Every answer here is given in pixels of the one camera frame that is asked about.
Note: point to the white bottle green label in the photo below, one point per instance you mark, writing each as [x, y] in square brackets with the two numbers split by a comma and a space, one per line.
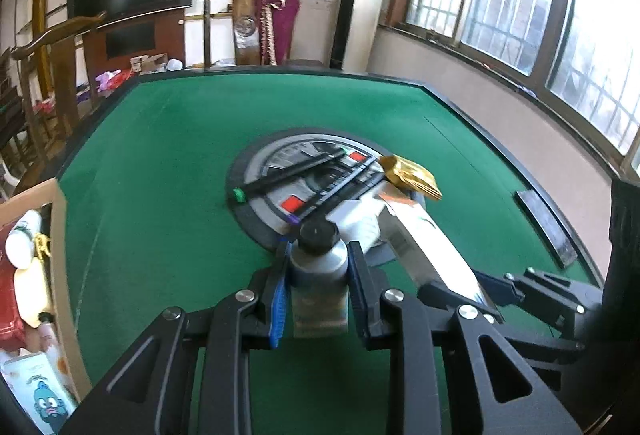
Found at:
[22, 237]

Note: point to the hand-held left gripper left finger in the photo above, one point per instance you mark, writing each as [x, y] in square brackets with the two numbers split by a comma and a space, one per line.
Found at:
[279, 310]

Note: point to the gold sachets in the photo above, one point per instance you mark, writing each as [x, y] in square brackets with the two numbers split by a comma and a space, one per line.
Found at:
[412, 175]

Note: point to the grey bottle black cap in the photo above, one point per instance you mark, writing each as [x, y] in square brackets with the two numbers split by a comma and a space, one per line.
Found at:
[320, 265]

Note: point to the red packet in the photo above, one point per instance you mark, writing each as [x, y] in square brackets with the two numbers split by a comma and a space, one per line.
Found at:
[10, 310]

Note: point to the white pouch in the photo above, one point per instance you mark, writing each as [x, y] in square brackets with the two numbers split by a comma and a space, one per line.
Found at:
[357, 225]

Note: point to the black stick green cap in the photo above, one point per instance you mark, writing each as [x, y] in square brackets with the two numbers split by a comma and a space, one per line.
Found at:
[290, 175]

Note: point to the window with brown frame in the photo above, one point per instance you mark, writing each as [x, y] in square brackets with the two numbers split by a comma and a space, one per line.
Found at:
[525, 5]

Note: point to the cluttered wooden cabinet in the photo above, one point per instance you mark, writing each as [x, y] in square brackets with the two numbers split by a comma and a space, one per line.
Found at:
[135, 70]

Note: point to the wooden chair with round medallion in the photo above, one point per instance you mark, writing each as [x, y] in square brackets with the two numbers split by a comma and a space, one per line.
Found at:
[235, 30]

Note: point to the tall wooden chair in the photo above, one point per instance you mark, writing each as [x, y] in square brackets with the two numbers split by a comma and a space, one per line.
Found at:
[60, 80]

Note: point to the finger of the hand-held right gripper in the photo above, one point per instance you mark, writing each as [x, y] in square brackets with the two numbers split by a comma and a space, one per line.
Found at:
[440, 292]
[545, 295]

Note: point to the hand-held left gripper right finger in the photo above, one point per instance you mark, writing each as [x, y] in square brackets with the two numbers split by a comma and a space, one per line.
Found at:
[361, 305]

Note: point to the black stick purple cap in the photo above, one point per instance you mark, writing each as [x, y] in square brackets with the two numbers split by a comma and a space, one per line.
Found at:
[335, 195]

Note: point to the cardboard box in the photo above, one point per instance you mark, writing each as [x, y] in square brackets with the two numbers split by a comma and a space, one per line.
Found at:
[65, 265]

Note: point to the black rectangular panel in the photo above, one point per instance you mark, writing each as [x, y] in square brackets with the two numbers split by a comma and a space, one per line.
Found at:
[547, 230]

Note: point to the maroon fringed cloth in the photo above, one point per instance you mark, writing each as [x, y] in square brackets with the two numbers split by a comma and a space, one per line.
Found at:
[277, 25]

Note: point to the white blue cartoon box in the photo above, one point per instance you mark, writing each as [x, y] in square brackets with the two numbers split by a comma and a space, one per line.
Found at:
[45, 395]

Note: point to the long white silver packet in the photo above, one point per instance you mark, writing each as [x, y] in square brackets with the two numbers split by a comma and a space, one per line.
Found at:
[430, 245]

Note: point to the round table centre panel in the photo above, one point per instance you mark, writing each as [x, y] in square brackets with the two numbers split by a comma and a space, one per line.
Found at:
[280, 185]

